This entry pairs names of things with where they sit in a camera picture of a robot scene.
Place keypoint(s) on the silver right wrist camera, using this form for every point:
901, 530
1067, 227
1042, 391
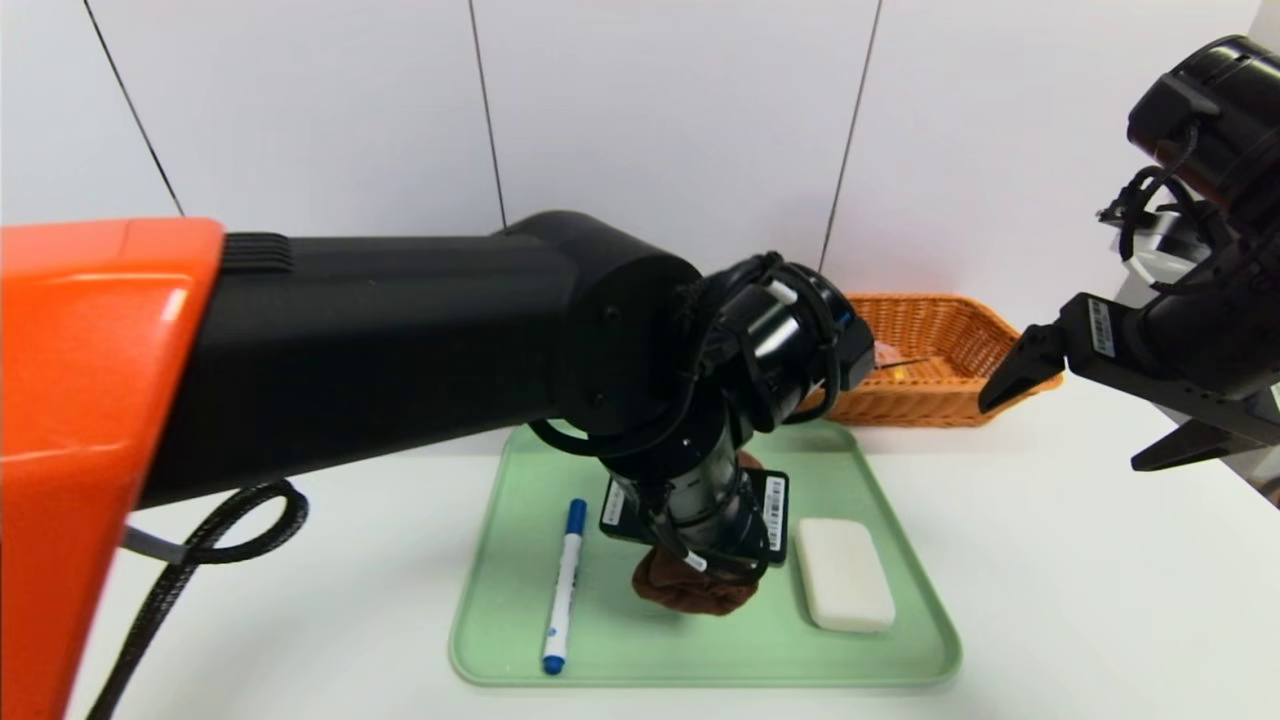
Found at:
1160, 255

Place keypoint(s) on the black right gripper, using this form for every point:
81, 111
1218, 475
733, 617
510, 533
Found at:
1098, 330

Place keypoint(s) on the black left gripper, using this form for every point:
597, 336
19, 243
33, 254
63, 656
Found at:
772, 512

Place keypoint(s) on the pink brown cream puff bun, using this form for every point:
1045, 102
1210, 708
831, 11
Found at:
888, 355

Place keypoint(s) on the white soap bar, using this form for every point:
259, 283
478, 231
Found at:
846, 575

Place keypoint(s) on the orange wicker basket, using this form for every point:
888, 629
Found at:
950, 340

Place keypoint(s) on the light green plastic tray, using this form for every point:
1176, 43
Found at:
620, 640

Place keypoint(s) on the blue and white marker pen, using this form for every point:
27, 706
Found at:
562, 600

